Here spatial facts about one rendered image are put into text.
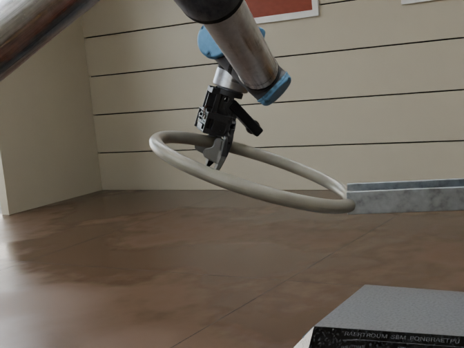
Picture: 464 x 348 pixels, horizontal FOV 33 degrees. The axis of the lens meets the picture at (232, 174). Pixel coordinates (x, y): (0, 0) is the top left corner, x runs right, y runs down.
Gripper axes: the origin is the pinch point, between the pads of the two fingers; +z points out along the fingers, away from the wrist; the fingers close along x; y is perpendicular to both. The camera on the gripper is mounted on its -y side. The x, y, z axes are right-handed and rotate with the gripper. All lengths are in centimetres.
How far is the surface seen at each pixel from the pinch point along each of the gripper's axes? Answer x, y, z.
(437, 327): 55, -37, 13
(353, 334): 46, -24, 20
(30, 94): -760, -65, 116
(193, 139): 3.3, 8.8, -6.4
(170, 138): 9.3, 16.7, -6.3
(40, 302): -303, -36, 176
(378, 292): 25, -42, 17
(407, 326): 50, -33, 15
